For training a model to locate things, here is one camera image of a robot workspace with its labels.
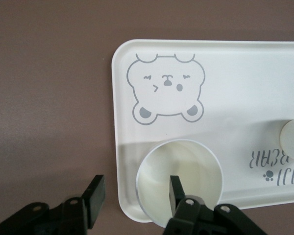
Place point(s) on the white tray with bear print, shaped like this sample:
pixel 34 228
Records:
pixel 235 85

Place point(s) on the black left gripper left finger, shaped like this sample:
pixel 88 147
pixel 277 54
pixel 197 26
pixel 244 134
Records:
pixel 95 200

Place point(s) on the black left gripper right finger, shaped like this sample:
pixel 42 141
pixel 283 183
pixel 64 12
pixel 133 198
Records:
pixel 186 220

